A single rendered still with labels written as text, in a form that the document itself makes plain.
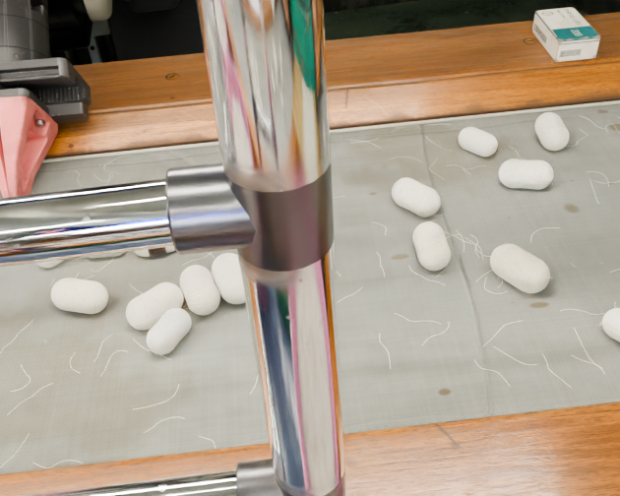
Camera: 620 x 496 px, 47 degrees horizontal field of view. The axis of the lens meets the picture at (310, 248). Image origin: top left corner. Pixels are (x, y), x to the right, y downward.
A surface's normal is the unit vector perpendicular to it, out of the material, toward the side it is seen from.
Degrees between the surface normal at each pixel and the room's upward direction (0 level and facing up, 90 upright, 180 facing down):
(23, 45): 53
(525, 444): 0
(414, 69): 0
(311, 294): 90
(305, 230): 90
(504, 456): 0
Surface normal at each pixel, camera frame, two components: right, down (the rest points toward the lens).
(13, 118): 0.04, 0.24
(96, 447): -0.06, -0.75
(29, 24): 0.74, -0.15
